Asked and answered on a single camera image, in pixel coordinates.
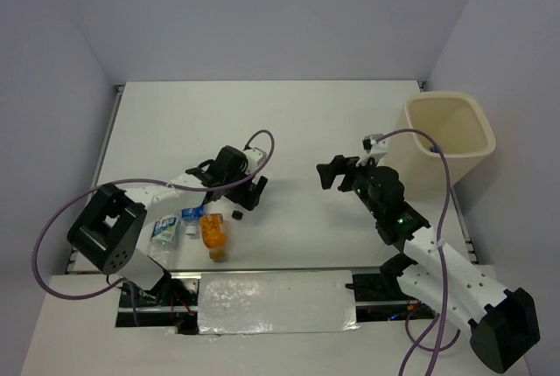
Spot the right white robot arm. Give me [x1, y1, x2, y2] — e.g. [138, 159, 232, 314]
[316, 155, 541, 373]

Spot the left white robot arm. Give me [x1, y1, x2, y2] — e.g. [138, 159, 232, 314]
[67, 145, 270, 305]

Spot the green white label bottle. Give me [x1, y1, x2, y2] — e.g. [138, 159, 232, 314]
[148, 214, 179, 268]

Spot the orange juice bottle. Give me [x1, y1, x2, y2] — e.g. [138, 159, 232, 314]
[200, 213, 228, 262]

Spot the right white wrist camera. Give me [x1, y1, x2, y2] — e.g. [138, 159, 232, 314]
[356, 134, 389, 167]

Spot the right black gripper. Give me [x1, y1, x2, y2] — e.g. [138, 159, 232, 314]
[317, 152, 383, 218]

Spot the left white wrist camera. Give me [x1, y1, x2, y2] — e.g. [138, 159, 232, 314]
[242, 148, 267, 175]

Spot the black label soda bottle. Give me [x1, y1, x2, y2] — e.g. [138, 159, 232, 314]
[231, 210, 243, 220]

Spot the beige plastic bin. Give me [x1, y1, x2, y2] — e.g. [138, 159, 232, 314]
[383, 91, 496, 199]

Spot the silver foil tape panel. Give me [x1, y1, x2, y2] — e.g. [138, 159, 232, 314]
[198, 270, 359, 335]

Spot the tall blue label bottle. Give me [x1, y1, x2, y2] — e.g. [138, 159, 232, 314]
[181, 205, 205, 239]

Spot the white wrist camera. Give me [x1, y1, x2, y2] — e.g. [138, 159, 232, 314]
[242, 148, 267, 175]
[356, 134, 389, 167]

